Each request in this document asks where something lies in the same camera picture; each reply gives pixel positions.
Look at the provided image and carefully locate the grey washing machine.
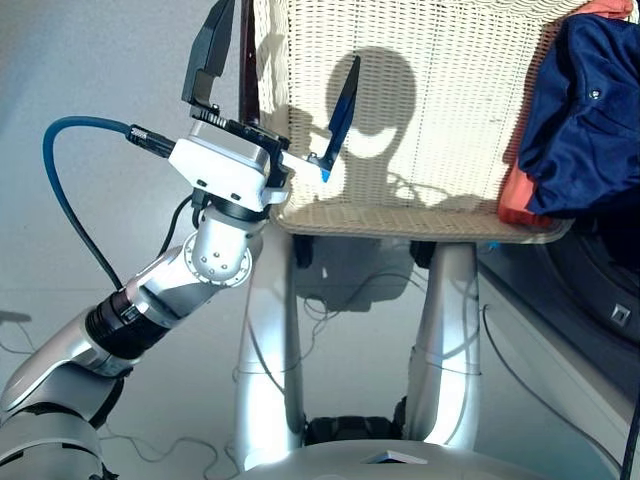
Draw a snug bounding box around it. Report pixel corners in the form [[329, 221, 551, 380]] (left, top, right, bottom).
[[472, 209, 640, 451]]

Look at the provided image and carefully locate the silver robot leg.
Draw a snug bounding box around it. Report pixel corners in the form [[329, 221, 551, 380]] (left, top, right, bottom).
[[404, 242, 484, 449], [232, 229, 307, 472]]

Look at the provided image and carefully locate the navy blue garment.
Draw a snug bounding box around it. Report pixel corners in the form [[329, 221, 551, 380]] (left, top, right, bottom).
[[517, 12, 640, 219]]

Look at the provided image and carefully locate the orange-red garment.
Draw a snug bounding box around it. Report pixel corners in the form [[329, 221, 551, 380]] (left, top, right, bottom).
[[497, 0, 640, 229]]

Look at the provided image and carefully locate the thin floor wire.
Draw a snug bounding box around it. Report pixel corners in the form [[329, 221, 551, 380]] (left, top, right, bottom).
[[99, 272, 481, 480]]

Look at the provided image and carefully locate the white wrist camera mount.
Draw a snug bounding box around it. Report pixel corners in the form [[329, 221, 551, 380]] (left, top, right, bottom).
[[167, 119, 292, 212]]

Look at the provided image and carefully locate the grey floor cable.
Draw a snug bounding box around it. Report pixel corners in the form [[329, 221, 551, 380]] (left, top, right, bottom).
[[478, 304, 624, 469]]

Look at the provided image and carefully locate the pale woven basket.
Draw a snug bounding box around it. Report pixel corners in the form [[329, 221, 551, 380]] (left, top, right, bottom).
[[252, 0, 577, 247]]

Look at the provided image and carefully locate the silver robot torso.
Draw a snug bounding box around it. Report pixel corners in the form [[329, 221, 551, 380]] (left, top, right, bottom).
[[239, 414, 621, 480]]

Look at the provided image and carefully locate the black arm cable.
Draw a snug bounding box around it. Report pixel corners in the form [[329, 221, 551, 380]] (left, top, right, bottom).
[[619, 399, 640, 480], [42, 115, 201, 292]]

